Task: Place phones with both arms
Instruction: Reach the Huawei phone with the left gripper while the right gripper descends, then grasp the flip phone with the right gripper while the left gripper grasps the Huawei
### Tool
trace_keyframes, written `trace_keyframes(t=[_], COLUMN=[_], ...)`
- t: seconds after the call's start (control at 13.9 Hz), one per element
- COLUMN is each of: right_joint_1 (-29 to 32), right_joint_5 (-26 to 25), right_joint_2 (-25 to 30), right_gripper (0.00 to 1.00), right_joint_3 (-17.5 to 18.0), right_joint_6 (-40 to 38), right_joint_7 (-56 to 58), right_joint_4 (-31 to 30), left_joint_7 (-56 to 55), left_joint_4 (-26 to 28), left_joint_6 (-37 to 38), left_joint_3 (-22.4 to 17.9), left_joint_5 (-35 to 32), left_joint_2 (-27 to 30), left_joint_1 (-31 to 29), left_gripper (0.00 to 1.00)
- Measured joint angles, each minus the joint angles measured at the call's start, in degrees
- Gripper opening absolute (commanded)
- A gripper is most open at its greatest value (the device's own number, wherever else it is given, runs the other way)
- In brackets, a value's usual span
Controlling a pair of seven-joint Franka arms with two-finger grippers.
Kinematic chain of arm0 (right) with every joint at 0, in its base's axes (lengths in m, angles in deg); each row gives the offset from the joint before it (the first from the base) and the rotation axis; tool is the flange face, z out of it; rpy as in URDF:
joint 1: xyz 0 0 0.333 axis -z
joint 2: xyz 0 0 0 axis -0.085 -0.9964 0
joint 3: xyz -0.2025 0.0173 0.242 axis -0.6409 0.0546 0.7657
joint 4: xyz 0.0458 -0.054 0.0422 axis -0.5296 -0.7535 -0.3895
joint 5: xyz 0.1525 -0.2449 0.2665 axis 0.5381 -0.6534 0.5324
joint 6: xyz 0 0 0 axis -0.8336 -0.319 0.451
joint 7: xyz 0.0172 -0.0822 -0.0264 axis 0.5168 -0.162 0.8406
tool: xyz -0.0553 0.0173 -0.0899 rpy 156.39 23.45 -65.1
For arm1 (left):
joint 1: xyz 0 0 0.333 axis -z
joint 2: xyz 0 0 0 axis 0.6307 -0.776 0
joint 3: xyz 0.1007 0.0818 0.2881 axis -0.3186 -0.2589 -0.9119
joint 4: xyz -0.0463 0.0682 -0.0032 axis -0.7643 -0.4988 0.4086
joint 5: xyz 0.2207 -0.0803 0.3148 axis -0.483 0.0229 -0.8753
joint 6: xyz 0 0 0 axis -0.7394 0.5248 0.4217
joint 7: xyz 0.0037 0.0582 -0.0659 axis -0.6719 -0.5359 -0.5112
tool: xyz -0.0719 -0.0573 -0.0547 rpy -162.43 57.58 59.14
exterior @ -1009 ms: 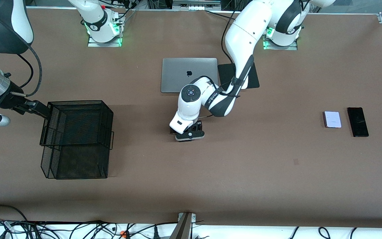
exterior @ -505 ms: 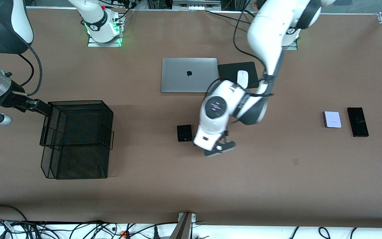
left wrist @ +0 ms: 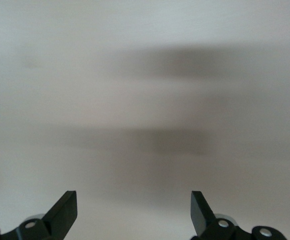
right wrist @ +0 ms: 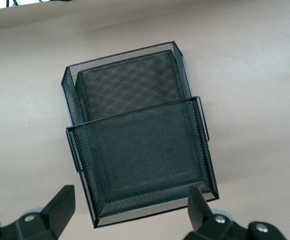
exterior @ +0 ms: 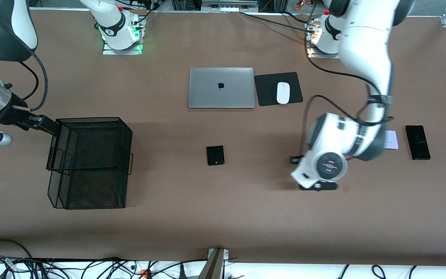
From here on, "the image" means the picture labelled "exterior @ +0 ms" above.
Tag small black flip phone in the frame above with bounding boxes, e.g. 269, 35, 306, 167
206, 145, 225, 166

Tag large black cracked smartphone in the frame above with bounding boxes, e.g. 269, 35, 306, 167
405, 125, 431, 160

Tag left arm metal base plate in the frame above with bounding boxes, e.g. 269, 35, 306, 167
305, 19, 341, 59

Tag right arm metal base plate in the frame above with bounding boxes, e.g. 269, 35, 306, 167
102, 15, 146, 55

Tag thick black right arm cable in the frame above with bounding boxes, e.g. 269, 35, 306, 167
0, 8, 48, 113

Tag long black table cable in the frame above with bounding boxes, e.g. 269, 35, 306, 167
240, 11, 312, 33

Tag lavender flip phone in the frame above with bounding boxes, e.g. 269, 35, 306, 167
384, 130, 399, 150

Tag black base power cables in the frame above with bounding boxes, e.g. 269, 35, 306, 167
130, 0, 162, 29

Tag grey power strip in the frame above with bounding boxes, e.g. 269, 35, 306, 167
201, 0, 258, 13

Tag black mesh two-tier tray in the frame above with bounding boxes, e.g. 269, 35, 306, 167
46, 117, 134, 210

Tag black mouse pad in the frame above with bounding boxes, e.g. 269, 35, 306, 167
254, 72, 304, 107

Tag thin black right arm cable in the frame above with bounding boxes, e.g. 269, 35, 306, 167
18, 61, 39, 104

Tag white computer mouse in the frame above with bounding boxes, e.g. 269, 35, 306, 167
276, 82, 290, 105

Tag short black table cable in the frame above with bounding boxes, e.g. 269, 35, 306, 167
283, 11, 312, 24

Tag silver closed laptop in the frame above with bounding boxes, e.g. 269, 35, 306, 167
187, 67, 255, 109

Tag black arched floor cable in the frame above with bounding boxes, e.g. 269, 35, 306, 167
0, 239, 34, 259

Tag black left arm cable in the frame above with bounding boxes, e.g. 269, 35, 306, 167
299, 23, 392, 157

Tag grey metal camera post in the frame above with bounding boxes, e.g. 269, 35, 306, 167
199, 248, 229, 279

